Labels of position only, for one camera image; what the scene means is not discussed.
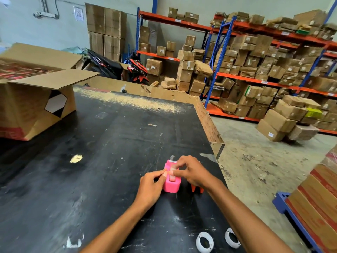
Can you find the person's left hand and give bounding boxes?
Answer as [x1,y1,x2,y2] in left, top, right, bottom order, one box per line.
[134,168,168,212]

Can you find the person's right hand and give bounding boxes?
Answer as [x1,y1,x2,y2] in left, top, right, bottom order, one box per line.
[171,155,217,192]

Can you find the pink tape dispenser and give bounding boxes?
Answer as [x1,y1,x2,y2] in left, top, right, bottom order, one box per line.
[162,159,182,193]

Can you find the person's right forearm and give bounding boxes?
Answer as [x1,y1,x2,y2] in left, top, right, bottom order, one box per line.
[204,181,294,253]

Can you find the person's left forearm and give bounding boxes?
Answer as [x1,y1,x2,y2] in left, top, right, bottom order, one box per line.
[80,201,156,253]

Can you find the cardboard sheet table border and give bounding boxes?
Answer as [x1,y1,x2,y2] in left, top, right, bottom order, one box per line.
[78,75,226,161]

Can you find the boxes on narrow rack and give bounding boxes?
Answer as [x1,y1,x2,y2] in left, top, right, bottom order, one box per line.
[138,7,214,97]

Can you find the blue pallet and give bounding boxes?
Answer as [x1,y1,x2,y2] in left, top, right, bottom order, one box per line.
[272,191,325,253]

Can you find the red and black motorcycle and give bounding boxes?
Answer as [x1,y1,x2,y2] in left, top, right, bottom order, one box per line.
[126,52,150,86]

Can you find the pile of boxes on floor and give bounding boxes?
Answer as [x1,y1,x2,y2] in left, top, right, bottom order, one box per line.
[256,94,323,142]

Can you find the wide blue orange shelving rack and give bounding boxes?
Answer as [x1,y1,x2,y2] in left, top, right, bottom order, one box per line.
[203,0,337,135]

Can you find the boxes on wide rack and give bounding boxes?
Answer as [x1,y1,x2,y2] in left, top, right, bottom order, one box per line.
[209,9,337,131]

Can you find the stack of red-striped cartons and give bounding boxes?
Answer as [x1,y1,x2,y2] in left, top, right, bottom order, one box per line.
[285,144,337,253]

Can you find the large open cardboard box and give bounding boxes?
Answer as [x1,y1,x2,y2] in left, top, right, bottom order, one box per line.
[0,43,100,141]

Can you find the narrow blue orange shelving rack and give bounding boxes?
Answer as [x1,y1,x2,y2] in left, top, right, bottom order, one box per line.
[135,0,214,102]

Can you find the teal plastic bag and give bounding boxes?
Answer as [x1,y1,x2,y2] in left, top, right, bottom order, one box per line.
[61,46,88,56]

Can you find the stack of tall cardboard cartons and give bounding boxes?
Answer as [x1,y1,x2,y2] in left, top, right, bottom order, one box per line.
[85,3,127,62]

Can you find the white paper notice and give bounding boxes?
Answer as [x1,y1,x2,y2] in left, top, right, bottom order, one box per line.
[73,6,84,22]

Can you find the white power strip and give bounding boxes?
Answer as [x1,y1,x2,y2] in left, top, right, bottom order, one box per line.
[33,11,59,19]

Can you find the white tape core ring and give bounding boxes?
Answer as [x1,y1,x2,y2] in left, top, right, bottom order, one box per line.
[224,228,242,249]
[196,231,214,253]

